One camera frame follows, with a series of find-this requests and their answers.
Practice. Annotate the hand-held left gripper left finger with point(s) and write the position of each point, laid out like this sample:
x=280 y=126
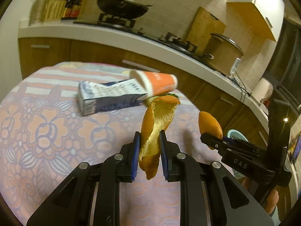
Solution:
x=135 y=155

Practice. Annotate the blue and white milk carton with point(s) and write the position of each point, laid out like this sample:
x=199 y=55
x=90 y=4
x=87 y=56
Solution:
x=110 y=96

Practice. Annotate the long orange peel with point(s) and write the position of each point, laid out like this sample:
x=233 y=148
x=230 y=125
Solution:
x=156 y=115

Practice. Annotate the dark window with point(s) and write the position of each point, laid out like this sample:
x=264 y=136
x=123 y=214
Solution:
x=289 y=63

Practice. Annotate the person's right hand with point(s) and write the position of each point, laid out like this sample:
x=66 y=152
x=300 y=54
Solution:
x=271 y=202

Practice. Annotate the white box with glass print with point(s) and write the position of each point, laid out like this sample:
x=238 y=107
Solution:
x=38 y=7

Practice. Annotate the light blue plastic basket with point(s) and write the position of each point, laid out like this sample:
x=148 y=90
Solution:
x=237 y=135

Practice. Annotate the yellow wall cabinet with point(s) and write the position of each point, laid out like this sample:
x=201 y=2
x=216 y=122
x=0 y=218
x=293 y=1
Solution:
x=254 y=14

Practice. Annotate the orange and white paper cup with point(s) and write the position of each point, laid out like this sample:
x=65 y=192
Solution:
x=157 y=82

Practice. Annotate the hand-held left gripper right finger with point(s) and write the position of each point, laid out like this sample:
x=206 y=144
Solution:
x=163 y=155

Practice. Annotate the white power meter plug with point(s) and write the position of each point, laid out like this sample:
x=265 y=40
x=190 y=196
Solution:
x=235 y=66

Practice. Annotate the black wok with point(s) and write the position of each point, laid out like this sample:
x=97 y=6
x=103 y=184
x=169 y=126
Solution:
x=120 y=6

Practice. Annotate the cream electric kettle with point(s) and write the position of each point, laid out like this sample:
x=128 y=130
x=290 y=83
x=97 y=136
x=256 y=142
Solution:
x=262 y=90

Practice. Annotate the green leafy vegetable scrap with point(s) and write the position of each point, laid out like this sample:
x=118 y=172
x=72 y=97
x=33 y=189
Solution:
x=172 y=95

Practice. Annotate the wooden cutting board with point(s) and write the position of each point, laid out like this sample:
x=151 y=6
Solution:
x=204 y=30

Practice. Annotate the brown rice cooker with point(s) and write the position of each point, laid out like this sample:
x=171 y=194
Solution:
x=223 y=51

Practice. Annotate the yellow cardboard box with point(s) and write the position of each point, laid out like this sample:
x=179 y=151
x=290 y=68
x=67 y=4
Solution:
x=55 y=9

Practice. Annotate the white kitchen countertop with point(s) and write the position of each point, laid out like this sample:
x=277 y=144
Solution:
x=70 y=30

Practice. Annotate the rounded orange peel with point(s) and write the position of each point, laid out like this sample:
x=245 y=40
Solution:
x=209 y=123

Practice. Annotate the wooden base cabinets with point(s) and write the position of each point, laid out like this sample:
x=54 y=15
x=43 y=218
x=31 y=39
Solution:
x=94 y=54

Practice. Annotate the black gas stove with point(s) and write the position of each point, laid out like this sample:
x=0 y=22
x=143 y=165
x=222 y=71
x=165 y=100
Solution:
x=150 y=33

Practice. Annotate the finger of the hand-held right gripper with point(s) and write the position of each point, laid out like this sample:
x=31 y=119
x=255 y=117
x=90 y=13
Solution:
x=211 y=141
x=229 y=140

